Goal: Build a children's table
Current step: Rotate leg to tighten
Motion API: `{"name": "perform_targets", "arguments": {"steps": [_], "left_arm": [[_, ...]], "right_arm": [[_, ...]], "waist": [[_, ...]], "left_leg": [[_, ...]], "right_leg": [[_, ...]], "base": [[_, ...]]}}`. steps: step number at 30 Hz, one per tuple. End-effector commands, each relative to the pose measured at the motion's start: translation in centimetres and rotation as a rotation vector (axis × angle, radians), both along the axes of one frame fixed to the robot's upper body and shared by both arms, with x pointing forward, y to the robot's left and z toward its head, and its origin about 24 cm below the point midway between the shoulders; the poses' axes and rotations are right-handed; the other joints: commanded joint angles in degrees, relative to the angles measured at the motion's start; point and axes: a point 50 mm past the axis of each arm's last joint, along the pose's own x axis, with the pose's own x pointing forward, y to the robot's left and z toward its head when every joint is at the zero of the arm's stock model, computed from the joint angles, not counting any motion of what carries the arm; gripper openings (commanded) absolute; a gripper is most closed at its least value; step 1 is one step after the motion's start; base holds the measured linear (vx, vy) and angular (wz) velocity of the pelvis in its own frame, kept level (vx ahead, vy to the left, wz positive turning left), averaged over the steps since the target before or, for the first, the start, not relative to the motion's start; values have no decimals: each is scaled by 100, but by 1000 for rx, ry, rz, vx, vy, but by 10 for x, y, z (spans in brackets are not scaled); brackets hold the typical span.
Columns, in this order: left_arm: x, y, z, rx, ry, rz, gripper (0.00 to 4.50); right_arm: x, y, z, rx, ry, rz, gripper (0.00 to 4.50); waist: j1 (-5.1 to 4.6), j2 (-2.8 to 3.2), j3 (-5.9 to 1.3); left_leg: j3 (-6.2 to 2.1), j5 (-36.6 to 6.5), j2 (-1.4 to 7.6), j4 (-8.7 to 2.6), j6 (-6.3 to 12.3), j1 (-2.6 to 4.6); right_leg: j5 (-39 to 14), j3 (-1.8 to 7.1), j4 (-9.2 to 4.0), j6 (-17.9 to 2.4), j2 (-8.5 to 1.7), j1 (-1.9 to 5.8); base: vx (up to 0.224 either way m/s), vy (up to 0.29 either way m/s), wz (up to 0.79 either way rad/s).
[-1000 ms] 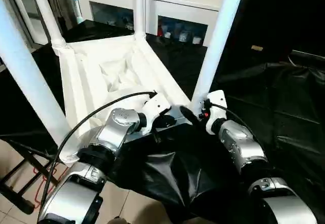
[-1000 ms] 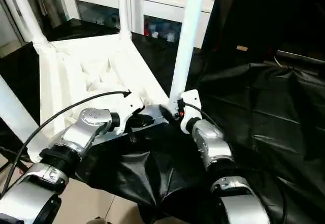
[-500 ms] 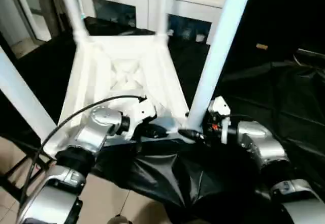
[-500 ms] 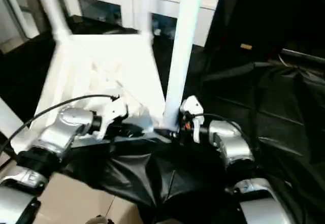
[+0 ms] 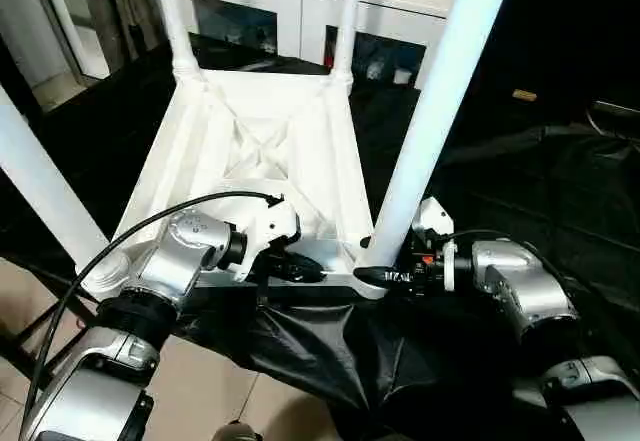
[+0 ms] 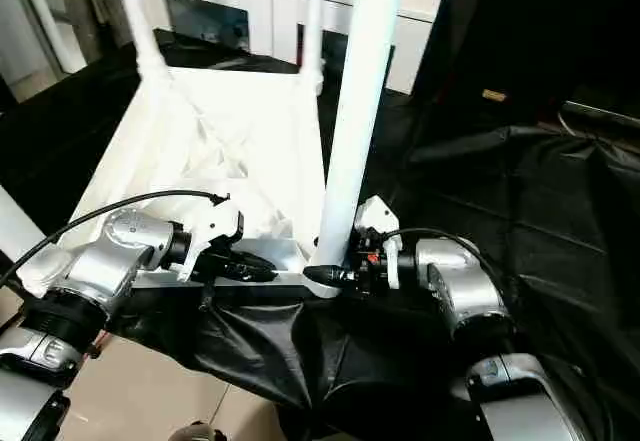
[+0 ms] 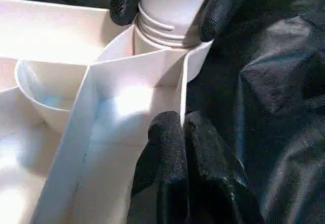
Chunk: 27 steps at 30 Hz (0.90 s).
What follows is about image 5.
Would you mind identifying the white plastic table top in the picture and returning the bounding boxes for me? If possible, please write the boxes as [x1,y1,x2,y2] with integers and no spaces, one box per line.
[74,65,401,302]

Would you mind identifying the black mat cover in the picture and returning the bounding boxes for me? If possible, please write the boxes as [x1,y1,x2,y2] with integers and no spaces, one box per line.
[0,30,640,441]

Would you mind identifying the long black pole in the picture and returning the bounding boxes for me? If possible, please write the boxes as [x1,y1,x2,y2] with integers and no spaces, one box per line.
[592,100,640,137]

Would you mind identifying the black metal stand leg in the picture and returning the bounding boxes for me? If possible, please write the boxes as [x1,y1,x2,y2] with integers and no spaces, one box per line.
[0,255,101,377]

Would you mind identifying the white cabinet with glass doors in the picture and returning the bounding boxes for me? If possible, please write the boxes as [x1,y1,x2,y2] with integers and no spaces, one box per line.
[169,0,464,91]

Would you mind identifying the grey metal rack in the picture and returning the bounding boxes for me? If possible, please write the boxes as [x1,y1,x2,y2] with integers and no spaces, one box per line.
[0,0,169,112]

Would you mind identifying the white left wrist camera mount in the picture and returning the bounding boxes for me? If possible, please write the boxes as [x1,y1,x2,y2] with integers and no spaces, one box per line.
[232,195,302,282]

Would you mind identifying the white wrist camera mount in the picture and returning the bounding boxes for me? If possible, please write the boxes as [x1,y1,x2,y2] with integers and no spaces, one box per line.
[232,195,302,282]
[412,198,458,292]

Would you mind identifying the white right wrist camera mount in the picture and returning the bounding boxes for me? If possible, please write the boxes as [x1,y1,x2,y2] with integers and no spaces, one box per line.
[412,198,458,292]

